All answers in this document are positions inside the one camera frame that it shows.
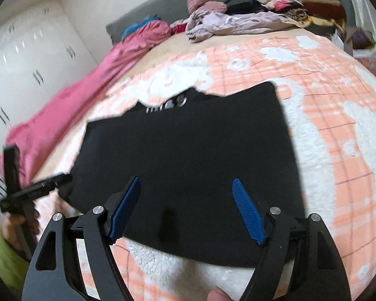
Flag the white glossy wardrobe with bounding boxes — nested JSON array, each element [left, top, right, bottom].
[[0, 0, 97, 149]]

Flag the magenta pink quilt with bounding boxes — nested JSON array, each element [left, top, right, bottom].
[[5, 20, 172, 187]]

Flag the person's left hand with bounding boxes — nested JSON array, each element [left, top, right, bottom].
[[1, 209, 40, 251]]

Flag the lilac crumpled garment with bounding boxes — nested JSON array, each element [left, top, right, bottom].
[[185, 12, 293, 43]]

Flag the pink laundry basket with clothes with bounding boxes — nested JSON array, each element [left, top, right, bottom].
[[330, 27, 376, 77]]

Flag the blue garment by headboard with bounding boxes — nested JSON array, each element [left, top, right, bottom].
[[121, 16, 159, 41]]

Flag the green sleeve forearm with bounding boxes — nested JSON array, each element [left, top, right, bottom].
[[0, 230, 30, 300]]

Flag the pink and white fleece blanket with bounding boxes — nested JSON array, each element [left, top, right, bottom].
[[34, 33, 376, 301]]

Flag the pink fuzzy garment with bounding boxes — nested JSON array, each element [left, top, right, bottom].
[[187, 0, 227, 15]]

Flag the person's right hand thumb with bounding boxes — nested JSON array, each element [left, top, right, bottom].
[[206, 287, 233, 301]]

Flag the stack of folded clothes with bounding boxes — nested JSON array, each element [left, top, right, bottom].
[[257, 0, 350, 37]]

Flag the black garment with orange cuffs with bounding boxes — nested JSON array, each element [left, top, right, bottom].
[[59, 82, 305, 268]]

